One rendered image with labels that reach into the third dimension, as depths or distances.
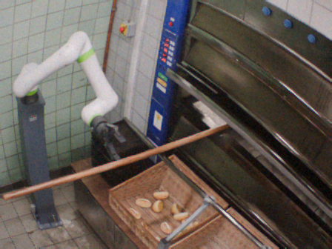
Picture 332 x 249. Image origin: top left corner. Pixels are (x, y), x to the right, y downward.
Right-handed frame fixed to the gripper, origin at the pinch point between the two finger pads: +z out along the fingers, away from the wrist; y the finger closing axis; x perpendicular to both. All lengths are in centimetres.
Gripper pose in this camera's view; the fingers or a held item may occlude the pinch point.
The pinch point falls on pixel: (121, 151)
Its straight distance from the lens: 203.3
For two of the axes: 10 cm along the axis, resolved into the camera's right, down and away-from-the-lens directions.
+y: -1.4, 8.1, 5.7
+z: 5.8, 5.3, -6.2
